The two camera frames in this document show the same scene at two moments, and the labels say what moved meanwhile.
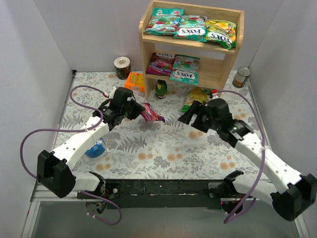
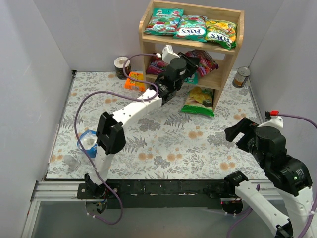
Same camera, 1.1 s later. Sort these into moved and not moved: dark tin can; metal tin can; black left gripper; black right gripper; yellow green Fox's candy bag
Moved: black right gripper; black left gripper
Not moved: metal tin can; dark tin can; yellow green Fox's candy bag
